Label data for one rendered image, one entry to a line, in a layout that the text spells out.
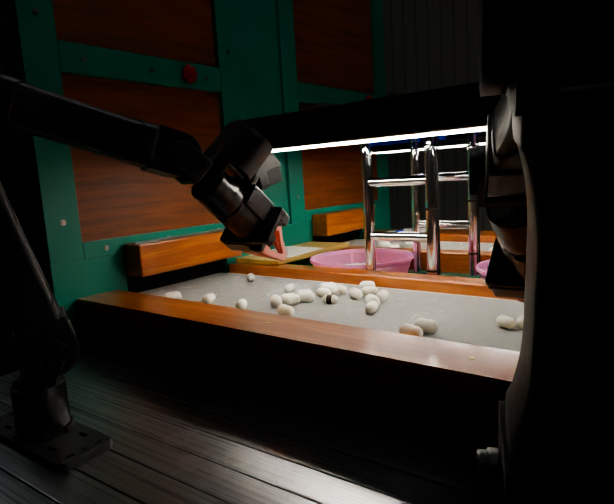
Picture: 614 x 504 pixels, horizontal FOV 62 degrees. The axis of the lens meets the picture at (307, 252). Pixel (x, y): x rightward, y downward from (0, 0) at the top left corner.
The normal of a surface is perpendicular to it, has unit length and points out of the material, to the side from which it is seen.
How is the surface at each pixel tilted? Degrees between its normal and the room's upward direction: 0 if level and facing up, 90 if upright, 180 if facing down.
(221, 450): 0
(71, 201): 90
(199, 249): 90
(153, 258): 90
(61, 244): 90
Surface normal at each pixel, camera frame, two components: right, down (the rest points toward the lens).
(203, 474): -0.06, -0.99
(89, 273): 0.79, 0.04
